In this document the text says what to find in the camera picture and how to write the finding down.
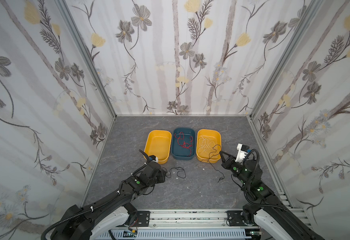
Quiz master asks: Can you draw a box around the white cable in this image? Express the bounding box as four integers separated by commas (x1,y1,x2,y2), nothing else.
198,135,219,157

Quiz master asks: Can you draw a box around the right yellow plastic bin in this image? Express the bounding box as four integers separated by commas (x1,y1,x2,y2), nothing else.
196,129,222,164

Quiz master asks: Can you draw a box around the white perforated cable duct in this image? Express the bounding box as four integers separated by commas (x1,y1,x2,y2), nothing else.
98,229,252,240

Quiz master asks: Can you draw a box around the left yellow plastic bin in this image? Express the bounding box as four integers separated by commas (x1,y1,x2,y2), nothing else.
144,130,172,165

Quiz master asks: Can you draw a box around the red cable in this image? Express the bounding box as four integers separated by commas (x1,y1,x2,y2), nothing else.
174,131,195,157

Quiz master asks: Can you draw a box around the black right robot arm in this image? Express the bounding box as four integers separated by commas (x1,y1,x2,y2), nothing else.
219,149,323,240

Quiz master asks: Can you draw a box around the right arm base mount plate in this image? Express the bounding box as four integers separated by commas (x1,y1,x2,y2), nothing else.
226,210,253,227

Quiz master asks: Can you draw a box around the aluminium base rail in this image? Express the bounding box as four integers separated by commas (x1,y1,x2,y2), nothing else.
60,191,313,240

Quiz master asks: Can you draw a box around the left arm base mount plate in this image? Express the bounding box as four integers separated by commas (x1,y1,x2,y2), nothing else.
124,211,151,228

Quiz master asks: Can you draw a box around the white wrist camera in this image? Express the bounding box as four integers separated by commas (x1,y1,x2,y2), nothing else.
235,144,250,163
148,155,159,163

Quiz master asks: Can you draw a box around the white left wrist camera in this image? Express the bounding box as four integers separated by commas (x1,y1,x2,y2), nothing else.
148,155,159,163

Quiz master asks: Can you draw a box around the teal plastic bin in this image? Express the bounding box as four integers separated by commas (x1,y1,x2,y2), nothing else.
171,128,196,161

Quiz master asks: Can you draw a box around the yellow plastic bin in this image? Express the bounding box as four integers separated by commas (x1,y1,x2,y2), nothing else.
196,129,222,164
144,130,172,165

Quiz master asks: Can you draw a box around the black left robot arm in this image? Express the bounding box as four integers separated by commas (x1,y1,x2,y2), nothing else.
41,150,167,240

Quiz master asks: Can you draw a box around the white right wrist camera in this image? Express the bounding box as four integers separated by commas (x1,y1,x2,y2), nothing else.
235,144,250,163

